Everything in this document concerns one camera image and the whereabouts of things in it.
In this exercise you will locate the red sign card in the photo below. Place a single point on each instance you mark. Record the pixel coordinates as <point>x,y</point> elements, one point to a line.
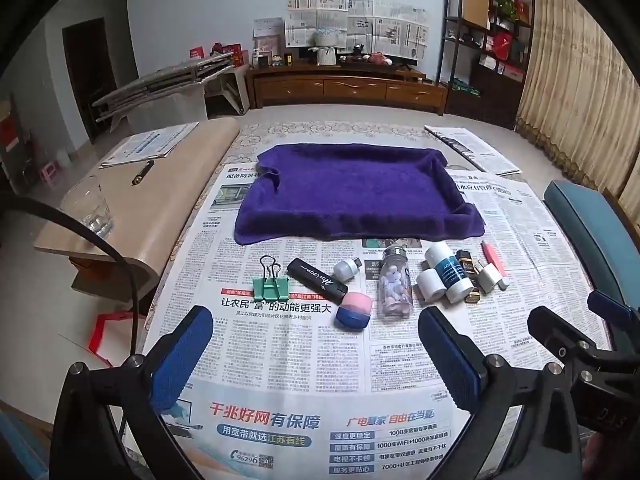
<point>196,53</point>

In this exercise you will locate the dark shelf unit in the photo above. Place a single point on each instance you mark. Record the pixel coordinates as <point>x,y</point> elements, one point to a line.
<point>480,35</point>

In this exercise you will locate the spread newspaper sheets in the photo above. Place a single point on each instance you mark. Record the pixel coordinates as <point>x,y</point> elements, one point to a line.
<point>280,355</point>

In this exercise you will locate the clear pill bottle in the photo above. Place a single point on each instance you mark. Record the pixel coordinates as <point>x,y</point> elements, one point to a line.
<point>395,285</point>

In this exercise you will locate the folded newspaper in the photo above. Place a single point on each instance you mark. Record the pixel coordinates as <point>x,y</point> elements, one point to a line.
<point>475,150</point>

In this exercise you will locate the green binder clip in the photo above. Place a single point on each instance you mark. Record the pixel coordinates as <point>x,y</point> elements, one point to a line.
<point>270,287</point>

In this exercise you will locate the white plastic stool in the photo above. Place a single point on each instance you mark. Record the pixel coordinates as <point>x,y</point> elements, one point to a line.
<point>230,87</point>

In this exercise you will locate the wooden television cabinet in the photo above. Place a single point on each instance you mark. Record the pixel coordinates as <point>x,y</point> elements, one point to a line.
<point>350,87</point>

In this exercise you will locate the white charger plug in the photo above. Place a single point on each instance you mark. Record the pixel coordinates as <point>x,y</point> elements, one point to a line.
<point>489,276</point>

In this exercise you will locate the light wooden side table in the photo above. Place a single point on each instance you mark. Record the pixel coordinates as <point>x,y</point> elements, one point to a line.
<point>165,200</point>

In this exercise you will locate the small white adapter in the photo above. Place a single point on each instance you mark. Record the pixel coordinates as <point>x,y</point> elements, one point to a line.
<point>344,270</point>

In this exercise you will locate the pink and white pen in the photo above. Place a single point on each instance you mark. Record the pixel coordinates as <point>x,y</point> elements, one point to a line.
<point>492,257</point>

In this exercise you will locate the black rectangular lighter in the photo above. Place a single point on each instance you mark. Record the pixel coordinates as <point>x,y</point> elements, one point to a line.
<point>315,277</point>

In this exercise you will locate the newspapers on wall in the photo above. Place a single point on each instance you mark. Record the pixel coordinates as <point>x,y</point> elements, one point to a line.
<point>380,30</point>

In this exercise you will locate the small pink stool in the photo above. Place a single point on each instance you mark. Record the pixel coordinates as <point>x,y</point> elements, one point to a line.
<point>50,172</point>

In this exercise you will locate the clear drinking glass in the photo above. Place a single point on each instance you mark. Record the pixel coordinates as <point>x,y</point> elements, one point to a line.
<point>87,210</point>

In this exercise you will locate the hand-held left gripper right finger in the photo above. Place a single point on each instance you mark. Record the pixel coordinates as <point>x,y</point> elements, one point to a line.
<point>450,360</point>

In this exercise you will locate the beige curtain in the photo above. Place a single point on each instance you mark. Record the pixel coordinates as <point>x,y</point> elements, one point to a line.
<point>575,80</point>

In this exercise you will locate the pink and blue eraser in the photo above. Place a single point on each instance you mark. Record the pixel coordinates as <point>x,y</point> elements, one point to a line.
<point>352,310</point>

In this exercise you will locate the teal and white balm stick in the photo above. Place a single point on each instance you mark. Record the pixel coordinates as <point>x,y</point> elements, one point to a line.
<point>452,272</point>

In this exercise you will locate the small white roll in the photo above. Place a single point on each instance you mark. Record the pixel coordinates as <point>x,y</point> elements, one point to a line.
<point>431,285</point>

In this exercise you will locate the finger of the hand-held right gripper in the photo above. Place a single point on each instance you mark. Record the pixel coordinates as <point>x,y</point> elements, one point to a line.
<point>555,332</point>
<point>612,307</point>

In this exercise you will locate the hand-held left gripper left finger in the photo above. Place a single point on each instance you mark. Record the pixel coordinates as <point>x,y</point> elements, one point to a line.
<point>180,355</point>

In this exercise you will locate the dark doorway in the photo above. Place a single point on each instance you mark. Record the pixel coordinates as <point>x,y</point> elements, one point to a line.
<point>90,75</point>

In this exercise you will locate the dark brown lighter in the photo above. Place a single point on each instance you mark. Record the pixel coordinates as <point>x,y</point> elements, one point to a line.
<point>468,264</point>

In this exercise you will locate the red gift box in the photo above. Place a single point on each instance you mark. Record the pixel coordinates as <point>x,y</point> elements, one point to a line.
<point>240,58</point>

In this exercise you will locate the teal chair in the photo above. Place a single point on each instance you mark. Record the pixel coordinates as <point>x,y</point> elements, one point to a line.
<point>590,230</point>

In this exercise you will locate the purple towel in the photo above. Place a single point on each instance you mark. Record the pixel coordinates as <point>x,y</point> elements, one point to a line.
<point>350,195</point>

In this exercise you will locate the grey folded tables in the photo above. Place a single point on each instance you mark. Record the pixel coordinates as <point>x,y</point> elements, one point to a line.
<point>160,80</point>

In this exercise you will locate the black and gold pen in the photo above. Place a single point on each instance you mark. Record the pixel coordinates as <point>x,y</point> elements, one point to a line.
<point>142,173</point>

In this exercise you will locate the wrapped flower bouquet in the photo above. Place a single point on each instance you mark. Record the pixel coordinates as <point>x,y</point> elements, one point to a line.
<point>326,50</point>

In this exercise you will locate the white paper sheets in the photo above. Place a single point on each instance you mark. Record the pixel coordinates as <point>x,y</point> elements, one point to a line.
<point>150,142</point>

